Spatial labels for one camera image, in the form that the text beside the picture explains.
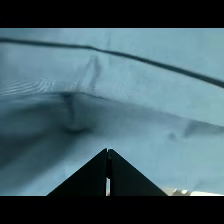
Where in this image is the blue garment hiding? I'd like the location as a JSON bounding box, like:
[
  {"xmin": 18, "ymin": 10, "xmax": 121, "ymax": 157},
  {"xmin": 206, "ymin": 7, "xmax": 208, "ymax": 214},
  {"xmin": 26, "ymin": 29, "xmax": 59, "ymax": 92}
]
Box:
[{"xmin": 0, "ymin": 27, "xmax": 224, "ymax": 197}]

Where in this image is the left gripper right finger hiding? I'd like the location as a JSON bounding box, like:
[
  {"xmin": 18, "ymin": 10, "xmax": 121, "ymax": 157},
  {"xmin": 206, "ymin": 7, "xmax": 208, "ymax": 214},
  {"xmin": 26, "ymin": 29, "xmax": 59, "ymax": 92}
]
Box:
[{"xmin": 107, "ymin": 148, "xmax": 168, "ymax": 197}]

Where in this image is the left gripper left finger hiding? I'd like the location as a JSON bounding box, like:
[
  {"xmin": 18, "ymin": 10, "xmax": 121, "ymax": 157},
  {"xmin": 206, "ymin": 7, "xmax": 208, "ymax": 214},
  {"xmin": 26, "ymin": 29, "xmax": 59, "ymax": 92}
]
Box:
[{"xmin": 46, "ymin": 148, "xmax": 108, "ymax": 197}]

